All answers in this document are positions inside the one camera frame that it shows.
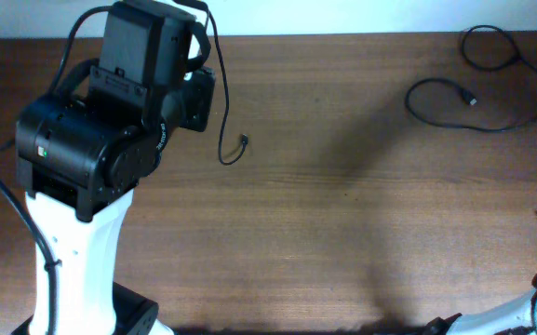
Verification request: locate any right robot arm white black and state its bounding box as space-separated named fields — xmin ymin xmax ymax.
xmin=421 ymin=274 xmax=537 ymax=335

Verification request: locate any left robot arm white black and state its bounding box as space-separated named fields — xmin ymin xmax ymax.
xmin=15 ymin=1 xmax=216 ymax=334

